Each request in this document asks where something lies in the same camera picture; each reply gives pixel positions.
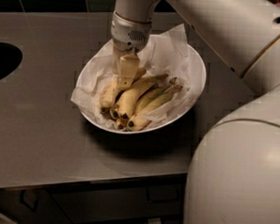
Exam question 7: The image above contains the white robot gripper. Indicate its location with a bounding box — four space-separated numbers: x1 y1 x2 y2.
111 12 152 90

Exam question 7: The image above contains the yellow banana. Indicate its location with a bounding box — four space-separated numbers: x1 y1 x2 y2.
115 73 168 119
98 64 147 116

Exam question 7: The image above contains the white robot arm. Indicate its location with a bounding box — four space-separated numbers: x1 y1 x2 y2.
111 0 280 224

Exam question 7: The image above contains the greenish banana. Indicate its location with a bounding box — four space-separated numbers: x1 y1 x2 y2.
127 85 182 132
133 77 178 114

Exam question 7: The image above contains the small hidden banana tip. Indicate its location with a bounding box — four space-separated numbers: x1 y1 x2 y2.
109 106 118 120

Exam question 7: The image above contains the white oval bowl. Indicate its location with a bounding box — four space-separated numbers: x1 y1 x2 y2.
72 29 209 139

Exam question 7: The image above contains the small lower banana tip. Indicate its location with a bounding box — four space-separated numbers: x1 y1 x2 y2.
115 119 128 131

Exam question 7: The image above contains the greenish front banana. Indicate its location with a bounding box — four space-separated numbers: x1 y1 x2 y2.
127 85 182 132

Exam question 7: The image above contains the white crumpled paper liner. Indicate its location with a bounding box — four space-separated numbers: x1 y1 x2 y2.
69 17 198 135

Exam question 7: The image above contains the dark sink opening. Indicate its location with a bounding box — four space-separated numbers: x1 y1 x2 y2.
0 42 23 80

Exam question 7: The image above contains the upper drawer with handle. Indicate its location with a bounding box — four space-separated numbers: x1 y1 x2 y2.
52 184 183 224

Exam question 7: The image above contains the left cabinet door handle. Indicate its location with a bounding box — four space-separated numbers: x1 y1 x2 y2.
19 190 39 212

